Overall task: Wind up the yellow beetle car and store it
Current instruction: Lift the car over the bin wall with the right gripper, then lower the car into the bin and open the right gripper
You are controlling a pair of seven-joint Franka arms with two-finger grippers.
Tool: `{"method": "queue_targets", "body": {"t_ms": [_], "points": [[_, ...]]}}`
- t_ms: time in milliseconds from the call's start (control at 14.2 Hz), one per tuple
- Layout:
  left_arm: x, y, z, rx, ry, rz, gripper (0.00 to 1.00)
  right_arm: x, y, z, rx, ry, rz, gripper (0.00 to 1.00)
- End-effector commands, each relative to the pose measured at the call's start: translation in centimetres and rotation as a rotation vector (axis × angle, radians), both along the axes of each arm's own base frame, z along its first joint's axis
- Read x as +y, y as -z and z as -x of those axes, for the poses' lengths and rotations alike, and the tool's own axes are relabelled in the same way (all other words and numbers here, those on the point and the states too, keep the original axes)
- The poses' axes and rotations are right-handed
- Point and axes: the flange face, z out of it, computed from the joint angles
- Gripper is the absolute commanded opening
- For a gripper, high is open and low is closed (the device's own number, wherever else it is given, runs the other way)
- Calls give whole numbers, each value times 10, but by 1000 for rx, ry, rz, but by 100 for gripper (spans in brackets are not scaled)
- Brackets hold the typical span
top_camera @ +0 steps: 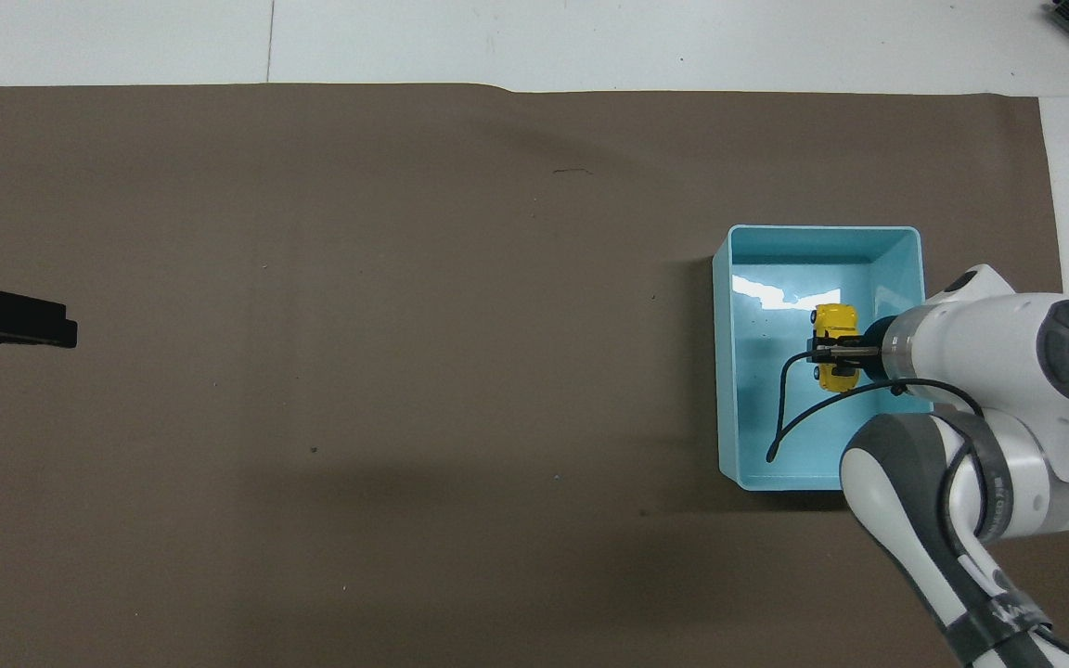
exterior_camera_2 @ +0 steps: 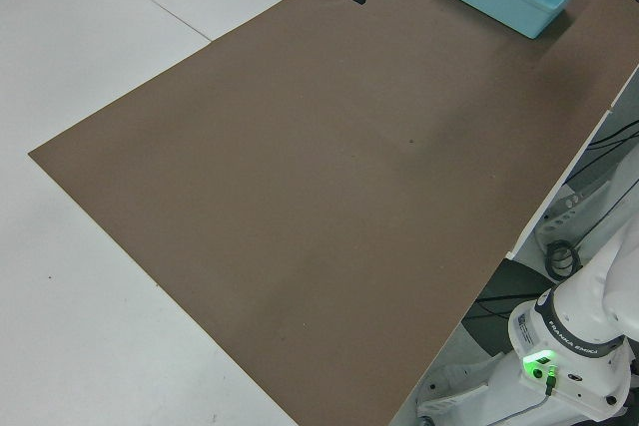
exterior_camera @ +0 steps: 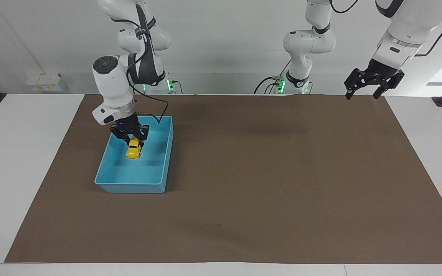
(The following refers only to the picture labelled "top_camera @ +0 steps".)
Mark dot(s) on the light blue plastic bin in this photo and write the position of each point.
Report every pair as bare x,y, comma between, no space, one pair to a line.
757,371

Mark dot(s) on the yellow toy beetle car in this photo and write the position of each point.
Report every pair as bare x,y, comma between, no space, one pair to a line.
836,320

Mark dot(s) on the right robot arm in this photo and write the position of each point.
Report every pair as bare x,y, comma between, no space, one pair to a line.
980,371

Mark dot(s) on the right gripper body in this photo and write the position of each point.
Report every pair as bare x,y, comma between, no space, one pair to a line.
876,345

